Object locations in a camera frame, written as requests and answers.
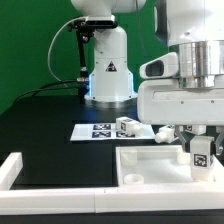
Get black cable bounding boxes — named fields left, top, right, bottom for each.
left=13, top=16, right=88, bottom=104

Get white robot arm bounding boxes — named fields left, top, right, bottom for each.
left=71, top=0, right=224, bottom=154

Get white square tabletop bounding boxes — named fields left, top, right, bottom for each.
left=115, top=144, right=224, bottom=201

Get white tag sheet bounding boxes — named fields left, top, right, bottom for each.
left=70, top=123, right=155, bottom=141

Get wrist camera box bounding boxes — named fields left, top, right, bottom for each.
left=139, top=52, right=179, bottom=79

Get white U-shaped fence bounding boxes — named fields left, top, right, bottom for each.
left=0, top=151, right=224, bottom=216

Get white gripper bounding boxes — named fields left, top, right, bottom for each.
left=137, top=78, right=224, bottom=155

